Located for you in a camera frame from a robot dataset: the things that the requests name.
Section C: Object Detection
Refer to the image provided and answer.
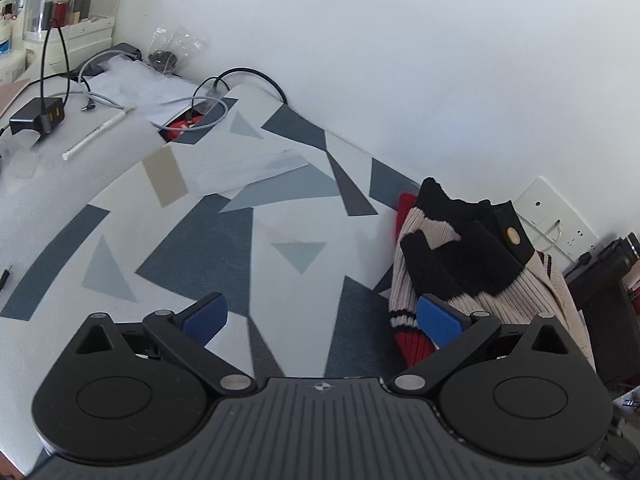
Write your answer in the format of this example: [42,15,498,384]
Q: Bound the white pen stick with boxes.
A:
[62,104,137,162]

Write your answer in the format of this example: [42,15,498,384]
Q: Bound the clear plastic bag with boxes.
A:
[148,26,207,75]

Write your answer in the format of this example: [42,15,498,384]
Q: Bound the red beige knit cardigan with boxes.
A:
[388,178,594,366]

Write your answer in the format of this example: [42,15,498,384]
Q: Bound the black charger adapter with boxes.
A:
[9,98,65,136]

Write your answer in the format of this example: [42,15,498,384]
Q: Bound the white network cable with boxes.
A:
[524,219,566,253]

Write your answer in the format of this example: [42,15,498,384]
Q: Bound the black thermos bottle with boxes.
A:
[568,233,639,290]

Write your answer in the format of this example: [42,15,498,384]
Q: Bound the grey usb cable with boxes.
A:
[78,49,229,135]

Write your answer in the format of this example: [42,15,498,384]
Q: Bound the geometric pattern desk mat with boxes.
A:
[1,84,418,470]

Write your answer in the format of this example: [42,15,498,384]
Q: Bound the white wall socket panel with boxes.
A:
[514,177,601,262]

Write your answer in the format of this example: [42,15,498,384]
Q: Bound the black power cable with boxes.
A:
[191,66,290,108]

